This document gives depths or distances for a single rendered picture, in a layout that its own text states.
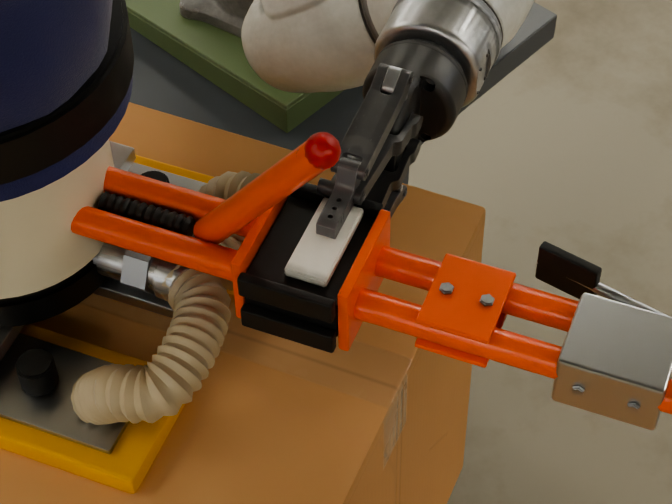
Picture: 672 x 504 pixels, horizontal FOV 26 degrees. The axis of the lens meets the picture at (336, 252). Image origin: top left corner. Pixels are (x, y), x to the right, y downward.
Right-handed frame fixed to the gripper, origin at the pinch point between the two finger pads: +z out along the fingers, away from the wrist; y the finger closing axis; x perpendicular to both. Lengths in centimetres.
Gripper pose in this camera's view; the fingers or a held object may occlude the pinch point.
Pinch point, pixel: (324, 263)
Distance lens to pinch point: 99.9
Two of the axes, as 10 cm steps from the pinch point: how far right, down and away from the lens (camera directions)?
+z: -3.7, 7.1, -5.9
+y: 0.0, 6.4, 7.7
